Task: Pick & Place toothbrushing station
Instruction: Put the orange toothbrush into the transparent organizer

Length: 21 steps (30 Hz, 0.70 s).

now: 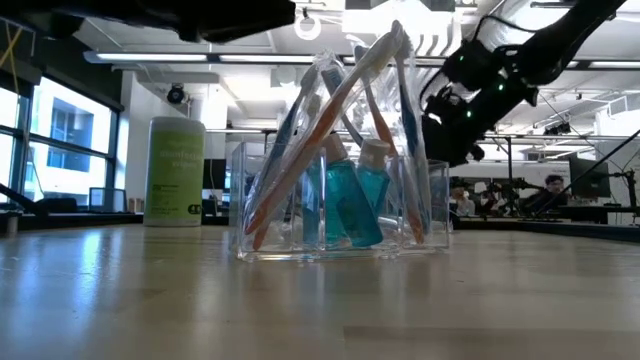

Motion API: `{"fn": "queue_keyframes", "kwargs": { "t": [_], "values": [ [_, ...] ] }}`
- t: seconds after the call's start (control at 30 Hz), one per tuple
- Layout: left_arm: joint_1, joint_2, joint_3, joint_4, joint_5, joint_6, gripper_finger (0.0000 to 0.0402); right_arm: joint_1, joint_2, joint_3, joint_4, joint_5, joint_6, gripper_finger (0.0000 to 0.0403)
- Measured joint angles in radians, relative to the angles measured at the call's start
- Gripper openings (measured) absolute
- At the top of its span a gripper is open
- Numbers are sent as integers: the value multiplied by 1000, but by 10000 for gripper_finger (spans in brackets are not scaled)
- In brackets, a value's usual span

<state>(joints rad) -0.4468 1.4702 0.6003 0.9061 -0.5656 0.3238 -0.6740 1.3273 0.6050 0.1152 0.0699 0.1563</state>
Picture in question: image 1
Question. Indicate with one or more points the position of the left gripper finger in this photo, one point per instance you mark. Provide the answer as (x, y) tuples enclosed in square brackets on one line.
[(240, 20)]

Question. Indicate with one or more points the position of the blue mouthwash bottle white cap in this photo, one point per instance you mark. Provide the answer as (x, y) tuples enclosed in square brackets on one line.
[(375, 185), (350, 205)]

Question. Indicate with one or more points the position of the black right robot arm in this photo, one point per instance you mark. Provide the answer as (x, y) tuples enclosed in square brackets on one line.
[(550, 45)]

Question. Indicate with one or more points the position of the long ceiling light bar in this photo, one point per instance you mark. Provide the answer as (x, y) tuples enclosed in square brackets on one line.
[(610, 64), (150, 57)]

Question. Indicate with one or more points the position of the person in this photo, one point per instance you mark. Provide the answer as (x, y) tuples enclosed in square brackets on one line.
[(552, 187), (462, 205)]

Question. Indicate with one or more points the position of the background robot arms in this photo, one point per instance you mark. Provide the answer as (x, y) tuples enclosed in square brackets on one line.
[(500, 197)]

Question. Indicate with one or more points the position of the black computer monitor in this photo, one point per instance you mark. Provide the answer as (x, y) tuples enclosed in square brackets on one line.
[(590, 177)]

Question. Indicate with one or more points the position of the small black monitor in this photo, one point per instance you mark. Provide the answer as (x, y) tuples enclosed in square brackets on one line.
[(214, 174)]

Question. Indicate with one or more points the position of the green disinfecting wipes canister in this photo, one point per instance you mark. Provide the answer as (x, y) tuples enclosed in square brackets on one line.
[(175, 175)]

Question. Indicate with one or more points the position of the black desk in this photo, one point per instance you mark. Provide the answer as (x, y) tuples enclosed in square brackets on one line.
[(600, 212)]

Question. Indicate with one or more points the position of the open laptop screen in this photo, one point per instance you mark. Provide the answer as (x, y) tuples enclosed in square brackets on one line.
[(107, 200)]

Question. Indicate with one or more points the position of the clear acrylic organizer box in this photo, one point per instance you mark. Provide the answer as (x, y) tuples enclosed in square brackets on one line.
[(240, 210)]

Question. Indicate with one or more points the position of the black diagonal strut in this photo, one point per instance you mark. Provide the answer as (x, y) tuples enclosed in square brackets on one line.
[(20, 197)]

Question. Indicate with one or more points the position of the black ceiling camera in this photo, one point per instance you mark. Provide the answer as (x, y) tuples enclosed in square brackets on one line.
[(176, 95)]

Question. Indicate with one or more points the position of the small silver post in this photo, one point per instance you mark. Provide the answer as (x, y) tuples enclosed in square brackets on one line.
[(12, 225)]

